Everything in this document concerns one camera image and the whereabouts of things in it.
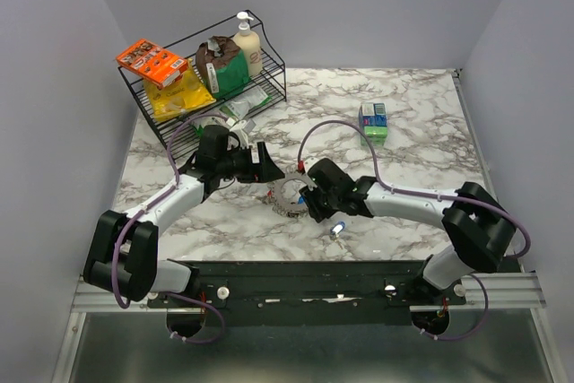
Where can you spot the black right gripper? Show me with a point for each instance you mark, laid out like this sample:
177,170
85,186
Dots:
310,198

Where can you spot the cream pump lotion bottle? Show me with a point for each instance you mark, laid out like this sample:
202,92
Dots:
249,42

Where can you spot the black wire shelf rack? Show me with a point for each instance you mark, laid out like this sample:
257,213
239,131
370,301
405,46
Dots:
176,134

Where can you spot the green white snack packet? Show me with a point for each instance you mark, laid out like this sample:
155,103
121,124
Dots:
233,111

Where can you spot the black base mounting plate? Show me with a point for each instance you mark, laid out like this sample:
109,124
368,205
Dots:
303,293

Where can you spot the brown and green bag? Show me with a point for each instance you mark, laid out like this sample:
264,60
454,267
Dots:
222,67

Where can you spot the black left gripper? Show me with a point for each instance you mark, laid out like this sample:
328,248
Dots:
266,170

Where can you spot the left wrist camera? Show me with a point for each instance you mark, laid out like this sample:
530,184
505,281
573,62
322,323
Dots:
240,129

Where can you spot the orange snack box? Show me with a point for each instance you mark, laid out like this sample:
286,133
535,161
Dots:
153,63

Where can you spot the blue green small box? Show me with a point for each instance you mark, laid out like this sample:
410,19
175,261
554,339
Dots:
372,119

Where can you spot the metal disc with key rings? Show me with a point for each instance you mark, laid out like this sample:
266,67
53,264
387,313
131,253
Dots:
283,195

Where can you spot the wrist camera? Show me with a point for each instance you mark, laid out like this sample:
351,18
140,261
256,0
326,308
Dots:
240,129
304,164

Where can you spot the yellow chips bag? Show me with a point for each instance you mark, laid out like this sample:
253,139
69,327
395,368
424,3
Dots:
185,95

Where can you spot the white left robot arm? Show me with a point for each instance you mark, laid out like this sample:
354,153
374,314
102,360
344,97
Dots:
123,256

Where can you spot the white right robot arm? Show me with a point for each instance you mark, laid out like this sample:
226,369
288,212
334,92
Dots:
479,234

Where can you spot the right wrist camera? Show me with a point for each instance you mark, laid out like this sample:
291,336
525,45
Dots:
304,164

